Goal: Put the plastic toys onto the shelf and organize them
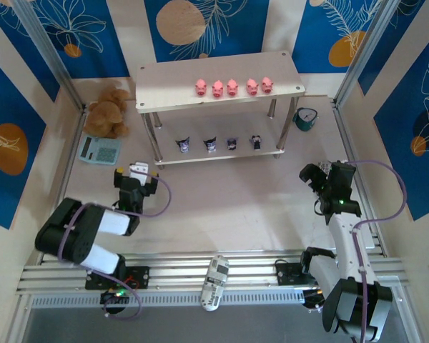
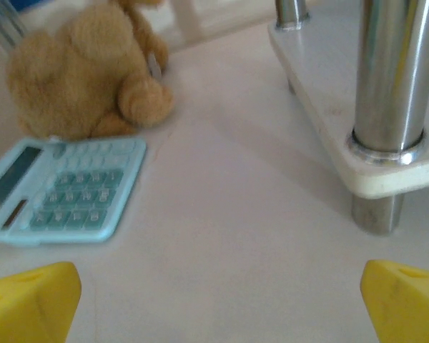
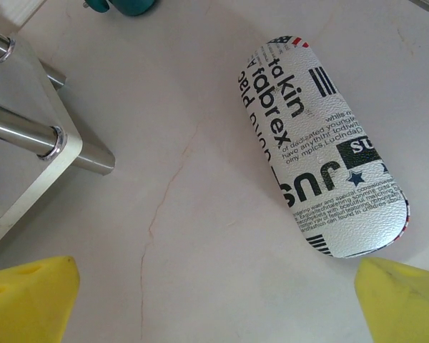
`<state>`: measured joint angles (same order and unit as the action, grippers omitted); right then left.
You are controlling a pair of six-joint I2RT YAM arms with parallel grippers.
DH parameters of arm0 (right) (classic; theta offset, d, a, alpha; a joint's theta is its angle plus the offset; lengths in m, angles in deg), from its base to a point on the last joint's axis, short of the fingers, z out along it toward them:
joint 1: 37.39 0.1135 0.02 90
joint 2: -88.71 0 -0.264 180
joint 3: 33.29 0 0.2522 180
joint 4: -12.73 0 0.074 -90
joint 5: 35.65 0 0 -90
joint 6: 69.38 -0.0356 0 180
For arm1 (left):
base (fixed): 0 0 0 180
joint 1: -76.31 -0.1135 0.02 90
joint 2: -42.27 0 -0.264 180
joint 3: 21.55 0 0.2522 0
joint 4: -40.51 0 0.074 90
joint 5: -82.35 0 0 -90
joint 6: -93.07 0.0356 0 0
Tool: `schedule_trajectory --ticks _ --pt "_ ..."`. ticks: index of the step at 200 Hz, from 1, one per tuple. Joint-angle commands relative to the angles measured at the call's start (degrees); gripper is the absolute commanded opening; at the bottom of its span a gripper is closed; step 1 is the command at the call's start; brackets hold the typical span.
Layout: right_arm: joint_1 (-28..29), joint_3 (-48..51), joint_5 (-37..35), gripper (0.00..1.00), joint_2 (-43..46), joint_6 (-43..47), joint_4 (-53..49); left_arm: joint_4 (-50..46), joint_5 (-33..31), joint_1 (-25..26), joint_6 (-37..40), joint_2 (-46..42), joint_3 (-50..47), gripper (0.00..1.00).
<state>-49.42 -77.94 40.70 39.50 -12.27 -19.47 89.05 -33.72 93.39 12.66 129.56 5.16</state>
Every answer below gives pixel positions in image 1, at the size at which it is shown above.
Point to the black dress figurine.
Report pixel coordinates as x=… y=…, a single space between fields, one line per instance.
x=257 y=141

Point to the pink plastic pig toy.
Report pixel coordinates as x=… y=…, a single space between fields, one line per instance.
x=201 y=86
x=267 y=85
x=232 y=87
x=218 y=88
x=252 y=86

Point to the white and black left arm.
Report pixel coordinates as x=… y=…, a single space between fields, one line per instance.
x=114 y=223

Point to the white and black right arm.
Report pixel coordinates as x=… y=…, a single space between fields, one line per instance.
x=346 y=243

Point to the two-tier wooden shelf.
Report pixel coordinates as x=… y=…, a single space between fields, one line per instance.
x=164 y=89

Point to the light blue calculator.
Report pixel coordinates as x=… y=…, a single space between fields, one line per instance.
x=100 y=150

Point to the brown plush toy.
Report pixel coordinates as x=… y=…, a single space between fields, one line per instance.
x=105 y=114

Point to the teal alarm clock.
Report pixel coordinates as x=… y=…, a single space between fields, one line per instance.
x=305 y=119

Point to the small circuit board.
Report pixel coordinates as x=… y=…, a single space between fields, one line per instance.
x=312 y=298
x=114 y=296

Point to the white printed cylindrical bottle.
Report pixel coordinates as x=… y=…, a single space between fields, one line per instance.
x=214 y=282

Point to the aluminium side rail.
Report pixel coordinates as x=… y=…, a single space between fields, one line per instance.
x=349 y=143
x=69 y=157

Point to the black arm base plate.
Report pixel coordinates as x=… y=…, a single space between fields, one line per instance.
x=286 y=273
x=139 y=277

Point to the aluminium mounting rail frame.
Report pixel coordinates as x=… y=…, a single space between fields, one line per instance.
x=178 y=271

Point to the aluminium frame post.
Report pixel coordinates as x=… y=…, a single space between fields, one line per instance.
x=48 y=53
x=361 y=53

